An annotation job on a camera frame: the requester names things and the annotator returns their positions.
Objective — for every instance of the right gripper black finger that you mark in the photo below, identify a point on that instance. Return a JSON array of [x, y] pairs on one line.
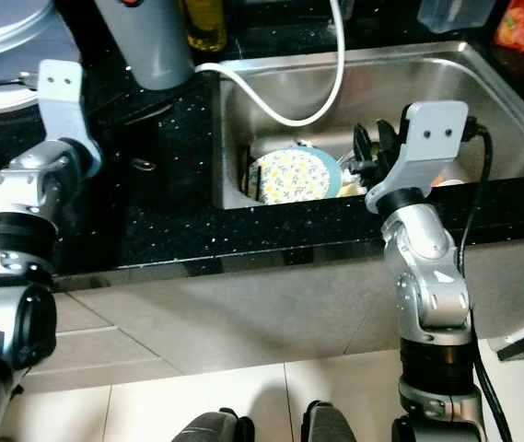
[[390, 145], [366, 155]]

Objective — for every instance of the steel bowl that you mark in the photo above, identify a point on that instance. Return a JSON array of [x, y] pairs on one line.
[[354, 184]]

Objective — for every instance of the lemon print plate teal rim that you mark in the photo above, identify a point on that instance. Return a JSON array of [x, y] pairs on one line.
[[294, 175]]

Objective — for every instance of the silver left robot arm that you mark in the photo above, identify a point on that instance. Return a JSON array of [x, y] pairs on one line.
[[36, 180]]

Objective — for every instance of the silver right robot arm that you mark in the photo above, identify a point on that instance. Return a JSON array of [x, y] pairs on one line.
[[427, 239]]

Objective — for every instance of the stainless steel sink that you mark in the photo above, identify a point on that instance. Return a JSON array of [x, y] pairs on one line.
[[390, 78]]

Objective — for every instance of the clear plastic sponge holder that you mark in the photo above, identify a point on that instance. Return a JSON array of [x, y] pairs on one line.
[[455, 14]]

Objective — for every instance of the translucent white water container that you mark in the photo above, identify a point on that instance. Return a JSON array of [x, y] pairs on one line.
[[4, 37]]

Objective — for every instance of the yellow oil bottle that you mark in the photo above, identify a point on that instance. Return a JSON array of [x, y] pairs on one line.
[[203, 23]]

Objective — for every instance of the steel spoon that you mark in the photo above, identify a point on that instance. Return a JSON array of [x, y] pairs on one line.
[[142, 166]]

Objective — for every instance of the grey flask red badge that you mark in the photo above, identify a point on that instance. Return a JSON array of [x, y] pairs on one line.
[[146, 46]]

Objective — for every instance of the dark grey robot right foot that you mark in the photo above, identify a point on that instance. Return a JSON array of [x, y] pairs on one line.
[[331, 425]]

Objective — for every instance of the dark grey robot foot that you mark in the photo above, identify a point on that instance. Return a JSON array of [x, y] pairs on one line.
[[331, 425], [220, 428]]

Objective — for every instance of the dark grey robot left foot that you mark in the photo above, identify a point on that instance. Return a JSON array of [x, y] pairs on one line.
[[220, 428]]

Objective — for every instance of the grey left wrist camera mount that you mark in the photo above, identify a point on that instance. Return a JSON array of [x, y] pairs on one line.
[[61, 92]]

